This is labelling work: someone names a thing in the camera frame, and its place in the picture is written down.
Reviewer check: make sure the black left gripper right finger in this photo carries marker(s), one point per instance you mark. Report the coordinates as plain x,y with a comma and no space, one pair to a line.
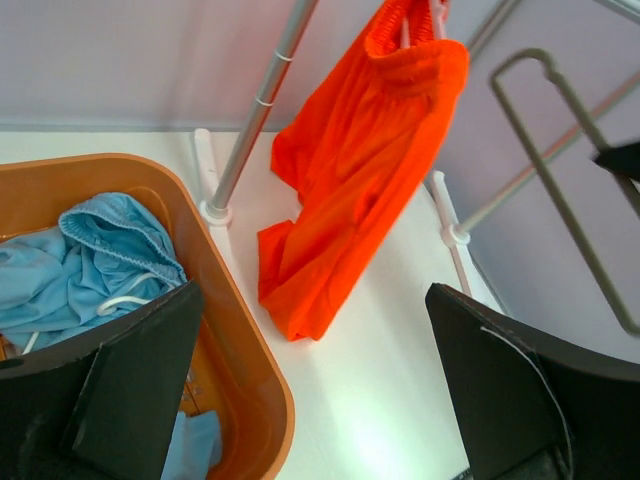
530,405

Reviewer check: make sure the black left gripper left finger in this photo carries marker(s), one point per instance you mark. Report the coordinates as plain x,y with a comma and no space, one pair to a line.
102,404

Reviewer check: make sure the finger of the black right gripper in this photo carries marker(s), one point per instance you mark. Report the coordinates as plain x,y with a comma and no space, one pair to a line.
623,160

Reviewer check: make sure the grey hanger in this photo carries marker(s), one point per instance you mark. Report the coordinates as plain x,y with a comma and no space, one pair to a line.
571,251

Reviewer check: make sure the light blue shorts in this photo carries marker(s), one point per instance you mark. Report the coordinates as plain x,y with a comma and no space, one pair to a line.
105,258

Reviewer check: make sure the pink hanger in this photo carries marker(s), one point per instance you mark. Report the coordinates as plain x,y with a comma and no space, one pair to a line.
425,21

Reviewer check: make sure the orange shorts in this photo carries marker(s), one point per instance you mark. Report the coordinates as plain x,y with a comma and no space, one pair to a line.
355,154

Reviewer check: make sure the orange plastic basket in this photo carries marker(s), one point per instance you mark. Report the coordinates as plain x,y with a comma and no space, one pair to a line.
232,372

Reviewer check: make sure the white metal clothes rack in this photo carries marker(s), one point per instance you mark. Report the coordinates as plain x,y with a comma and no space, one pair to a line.
218,187

